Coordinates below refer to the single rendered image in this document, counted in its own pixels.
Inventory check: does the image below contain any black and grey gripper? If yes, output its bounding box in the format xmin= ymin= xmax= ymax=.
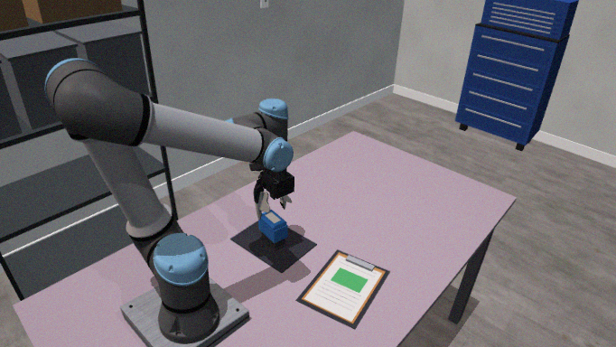
xmin=254 ymin=168 xmax=294 ymax=220

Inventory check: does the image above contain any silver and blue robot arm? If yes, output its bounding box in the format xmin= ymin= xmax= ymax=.
xmin=45 ymin=58 xmax=294 ymax=344

